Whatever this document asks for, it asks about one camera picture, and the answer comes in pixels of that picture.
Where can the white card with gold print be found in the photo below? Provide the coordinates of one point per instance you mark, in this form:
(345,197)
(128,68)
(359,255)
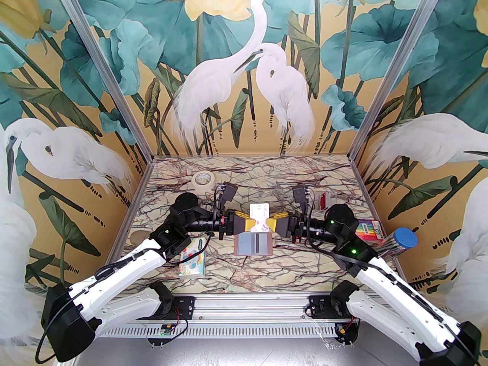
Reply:
(260,214)

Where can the pink leather card holder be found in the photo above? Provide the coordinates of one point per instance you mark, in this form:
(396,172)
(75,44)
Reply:
(244,244)

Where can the grey card with black stripe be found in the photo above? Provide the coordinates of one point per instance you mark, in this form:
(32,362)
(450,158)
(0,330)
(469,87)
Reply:
(265,244)

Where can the clear plastic card box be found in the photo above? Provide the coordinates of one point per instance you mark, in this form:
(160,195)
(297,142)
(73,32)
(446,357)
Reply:
(331,200)

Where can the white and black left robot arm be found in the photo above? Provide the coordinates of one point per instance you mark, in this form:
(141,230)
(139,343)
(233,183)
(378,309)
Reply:
(126,271)

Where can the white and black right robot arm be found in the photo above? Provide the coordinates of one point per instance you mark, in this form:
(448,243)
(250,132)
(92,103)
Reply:
(385,280)

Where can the white tape roll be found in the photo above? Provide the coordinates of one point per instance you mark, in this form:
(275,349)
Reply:
(203,189)

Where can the rainbow coloured flat box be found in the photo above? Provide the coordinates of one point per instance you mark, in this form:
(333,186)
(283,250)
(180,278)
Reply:
(371,231)

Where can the cartoon print tissue pack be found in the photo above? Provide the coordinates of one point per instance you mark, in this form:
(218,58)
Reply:
(194,261)

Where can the beige oval stone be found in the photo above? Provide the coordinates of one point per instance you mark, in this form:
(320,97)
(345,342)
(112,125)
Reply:
(139,238)

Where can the clear tube with blue lid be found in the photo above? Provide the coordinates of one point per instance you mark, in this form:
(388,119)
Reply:
(406,238)

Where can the grey slotted metal panel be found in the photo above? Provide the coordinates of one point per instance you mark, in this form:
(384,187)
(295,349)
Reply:
(248,351)

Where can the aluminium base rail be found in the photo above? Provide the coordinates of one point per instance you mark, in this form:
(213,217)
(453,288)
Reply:
(248,305)

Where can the aluminium frame post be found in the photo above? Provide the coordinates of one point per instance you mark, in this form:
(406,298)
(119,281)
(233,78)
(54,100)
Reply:
(105,65)
(393,67)

